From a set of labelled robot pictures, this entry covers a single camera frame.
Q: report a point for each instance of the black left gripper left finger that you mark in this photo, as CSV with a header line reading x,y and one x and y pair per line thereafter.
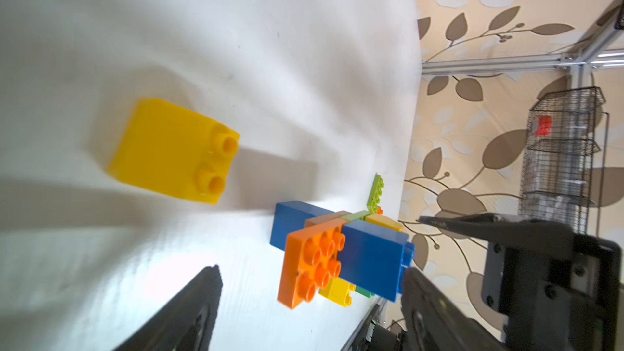
x,y
187,321

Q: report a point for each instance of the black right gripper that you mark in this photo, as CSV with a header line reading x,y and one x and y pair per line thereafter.
x,y
558,290

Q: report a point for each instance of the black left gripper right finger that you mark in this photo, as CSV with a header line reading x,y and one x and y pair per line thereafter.
x,y
435,323

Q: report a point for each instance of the blue lego brick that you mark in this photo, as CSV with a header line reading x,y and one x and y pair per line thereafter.
x,y
375,258

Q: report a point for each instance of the yellow lego brick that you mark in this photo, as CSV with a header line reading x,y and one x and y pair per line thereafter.
x,y
339,292
174,151
384,221

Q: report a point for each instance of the lime green lego brick small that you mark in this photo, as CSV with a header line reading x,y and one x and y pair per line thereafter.
x,y
375,194

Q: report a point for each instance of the orange lego brick long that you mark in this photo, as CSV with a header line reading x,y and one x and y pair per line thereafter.
x,y
310,261

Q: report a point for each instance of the brown orange lego brick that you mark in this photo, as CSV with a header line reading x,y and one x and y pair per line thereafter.
x,y
325,218

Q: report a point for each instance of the lime green lego brick long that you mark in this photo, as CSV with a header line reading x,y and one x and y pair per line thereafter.
x,y
355,216

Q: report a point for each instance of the blue lego brick base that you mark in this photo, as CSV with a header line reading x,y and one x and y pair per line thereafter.
x,y
290,217

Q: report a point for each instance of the green lego brick square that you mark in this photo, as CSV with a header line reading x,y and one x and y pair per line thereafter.
x,y
364,292

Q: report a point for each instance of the black wire basket right wall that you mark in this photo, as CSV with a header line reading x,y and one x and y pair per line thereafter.
x,y
558,170

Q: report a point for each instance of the aluminium frame back crossbar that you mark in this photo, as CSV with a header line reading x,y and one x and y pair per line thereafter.
x,y
519,64

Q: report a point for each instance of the aluminium frame corner post right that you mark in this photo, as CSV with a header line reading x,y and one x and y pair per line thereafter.
x,y
598,53

